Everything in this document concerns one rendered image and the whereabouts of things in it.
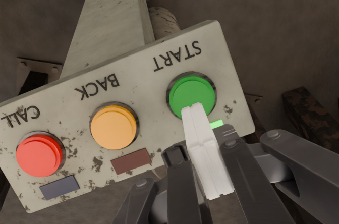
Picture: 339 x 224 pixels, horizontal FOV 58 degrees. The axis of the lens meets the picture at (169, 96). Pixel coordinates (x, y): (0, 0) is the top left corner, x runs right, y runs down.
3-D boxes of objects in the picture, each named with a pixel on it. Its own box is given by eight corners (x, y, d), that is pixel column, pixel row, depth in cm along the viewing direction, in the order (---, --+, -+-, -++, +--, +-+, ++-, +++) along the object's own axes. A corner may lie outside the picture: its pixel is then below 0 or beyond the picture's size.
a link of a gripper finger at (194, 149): (222, 197, 15) (208, 202, 15) (205, 142, 22) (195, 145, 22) (201, 145, 15) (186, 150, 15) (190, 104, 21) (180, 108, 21)
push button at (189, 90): (218, 106, 28) (222, 112, 27) (178, 121, 29) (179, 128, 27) (204, 66, 27) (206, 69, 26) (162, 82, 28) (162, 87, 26)
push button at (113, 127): (144, 134, 29) (142, 142, 27) (105, 148, 29) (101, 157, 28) (126, 96, 28) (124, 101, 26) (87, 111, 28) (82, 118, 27)
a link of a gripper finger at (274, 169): (227, 170, 13) (294, 146, 13) (210, 128, 18) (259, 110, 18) (238, 199, 13) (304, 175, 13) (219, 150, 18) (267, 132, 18)
